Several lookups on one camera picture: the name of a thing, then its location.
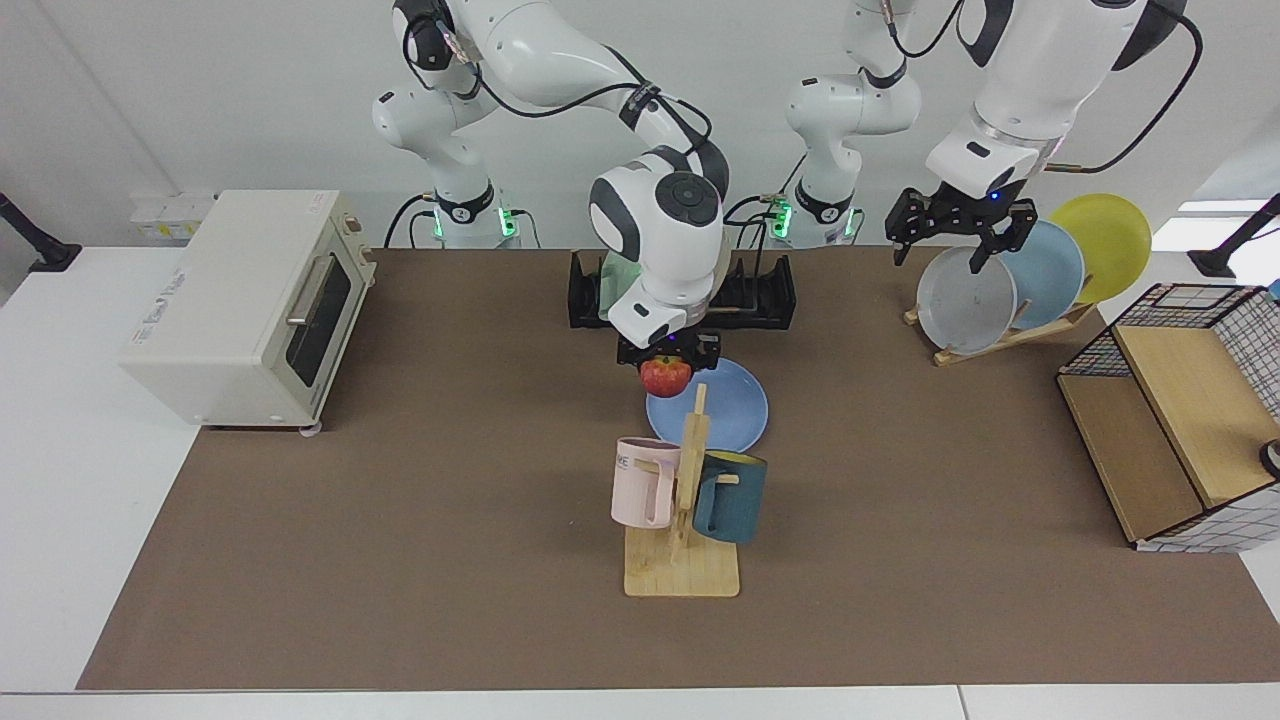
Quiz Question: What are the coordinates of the red yellow apple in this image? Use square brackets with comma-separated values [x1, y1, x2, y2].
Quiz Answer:
[640, 355, 694, 399]

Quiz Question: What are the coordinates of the light blue plate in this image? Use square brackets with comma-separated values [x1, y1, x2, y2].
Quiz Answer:
[985, 219, 1086, 331]

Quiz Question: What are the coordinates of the pale green plate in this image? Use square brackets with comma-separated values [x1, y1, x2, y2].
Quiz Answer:
[597, 250, 646, 323]

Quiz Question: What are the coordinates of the black dish rack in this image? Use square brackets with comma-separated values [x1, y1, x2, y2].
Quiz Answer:
[567, 249, 798, 331]

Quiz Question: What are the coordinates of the yellow plate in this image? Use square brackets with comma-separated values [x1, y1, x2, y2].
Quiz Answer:
[1048, 193, 1153, 305]

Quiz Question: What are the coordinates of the grey plate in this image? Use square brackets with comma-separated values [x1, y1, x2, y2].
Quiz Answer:
[916, 245, 1018, 357]

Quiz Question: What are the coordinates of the wooden plate rack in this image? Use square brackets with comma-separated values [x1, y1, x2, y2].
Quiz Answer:
[903, 300, 1098, 368]

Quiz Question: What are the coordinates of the pink cup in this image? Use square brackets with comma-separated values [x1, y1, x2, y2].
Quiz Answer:
[611, 437, 683, 530]

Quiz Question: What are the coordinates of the dark teal cup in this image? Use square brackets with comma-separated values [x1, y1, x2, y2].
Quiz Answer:
[692, 450, 769, 546]

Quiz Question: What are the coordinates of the black stand foot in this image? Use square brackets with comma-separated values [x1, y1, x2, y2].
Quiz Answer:
[1188, 193, 1280, 279]
[0, 193, 83, 274]

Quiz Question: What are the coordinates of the wooden cup stand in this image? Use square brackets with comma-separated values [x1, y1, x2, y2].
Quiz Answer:
[623, 383, 742, 599]

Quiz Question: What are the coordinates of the brown table cloth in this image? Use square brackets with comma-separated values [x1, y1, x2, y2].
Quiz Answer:
[77, 247, 1280, 691]

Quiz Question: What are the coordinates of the pale toaster oven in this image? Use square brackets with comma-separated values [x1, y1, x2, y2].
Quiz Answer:
[118, 189, 378, 434]

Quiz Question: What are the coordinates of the white power strip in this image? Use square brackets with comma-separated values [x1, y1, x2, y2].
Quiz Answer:
[130, 193, 219, 244]

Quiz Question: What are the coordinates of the black base cable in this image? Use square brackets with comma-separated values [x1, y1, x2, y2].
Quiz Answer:
[385, 195, 441, 249]
[722, 190, 801, 249]

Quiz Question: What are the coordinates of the wire basket with wooden floor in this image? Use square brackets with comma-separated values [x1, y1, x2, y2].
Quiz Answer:
[1056, 283, 1280, 554]

